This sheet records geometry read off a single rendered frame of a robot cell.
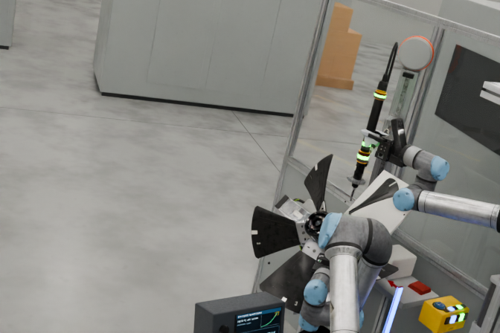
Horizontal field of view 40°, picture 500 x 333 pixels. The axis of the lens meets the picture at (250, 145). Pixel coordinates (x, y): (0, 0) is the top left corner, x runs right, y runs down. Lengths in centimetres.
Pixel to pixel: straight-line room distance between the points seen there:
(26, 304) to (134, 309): 61
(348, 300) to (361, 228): 24
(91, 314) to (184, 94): 447
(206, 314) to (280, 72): 653
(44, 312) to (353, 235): 239
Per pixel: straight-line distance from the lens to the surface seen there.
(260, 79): 836
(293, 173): 413
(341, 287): 209
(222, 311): 204
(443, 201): 234
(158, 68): 803
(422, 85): 339
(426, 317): 282
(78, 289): 436
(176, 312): 428
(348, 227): 216
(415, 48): 325
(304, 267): 280
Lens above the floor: 235
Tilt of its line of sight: 19 degrees down
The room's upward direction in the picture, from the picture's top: 12 degrees clockwise
